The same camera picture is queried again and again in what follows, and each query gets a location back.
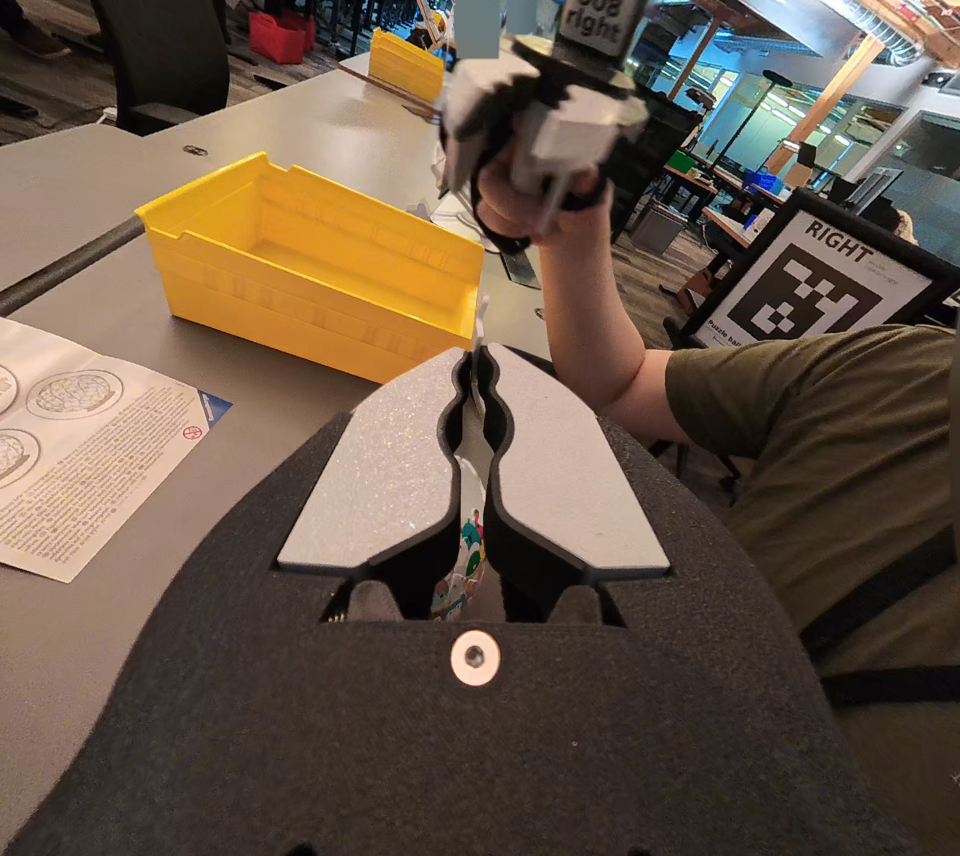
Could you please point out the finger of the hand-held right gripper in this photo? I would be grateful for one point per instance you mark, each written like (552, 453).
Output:
(480, 84)
(469, 148)

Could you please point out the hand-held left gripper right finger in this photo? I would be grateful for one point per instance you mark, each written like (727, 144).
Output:
(577, 496)

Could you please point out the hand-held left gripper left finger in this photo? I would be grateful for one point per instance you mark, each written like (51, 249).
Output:
(375, 489)

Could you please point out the colourful puzzle piece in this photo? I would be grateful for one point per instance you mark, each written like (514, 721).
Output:
(469, 549)

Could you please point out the yellow plastic bin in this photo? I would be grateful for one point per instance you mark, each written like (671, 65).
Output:
(315, 271)

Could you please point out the person's right forearm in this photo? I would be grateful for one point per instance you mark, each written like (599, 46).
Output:
(592, 316)

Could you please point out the person's right hand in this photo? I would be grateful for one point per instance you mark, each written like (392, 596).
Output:
(502, 204)

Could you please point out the white monitor base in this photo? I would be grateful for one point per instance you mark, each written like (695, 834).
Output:
(457, 211)

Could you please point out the small distant yellow bin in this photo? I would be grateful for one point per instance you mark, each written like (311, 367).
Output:
(405, 65)

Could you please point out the dark flat plate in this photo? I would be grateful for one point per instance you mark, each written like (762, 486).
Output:
(521, 269)

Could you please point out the black mesh office chair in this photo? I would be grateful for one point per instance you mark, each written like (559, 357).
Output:
(652, 144)

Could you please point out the grey waste bin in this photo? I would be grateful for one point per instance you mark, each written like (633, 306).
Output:
(658, 230)

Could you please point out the red bin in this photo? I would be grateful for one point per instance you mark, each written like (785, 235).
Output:
(277, 37)

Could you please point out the person's olive shirt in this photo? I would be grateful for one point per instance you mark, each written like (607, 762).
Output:
(862, 421)

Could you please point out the white instruction leaflet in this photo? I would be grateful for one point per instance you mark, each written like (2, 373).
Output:
(82, 451)

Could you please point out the black framed tag sign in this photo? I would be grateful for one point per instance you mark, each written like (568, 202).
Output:
(817, 286)

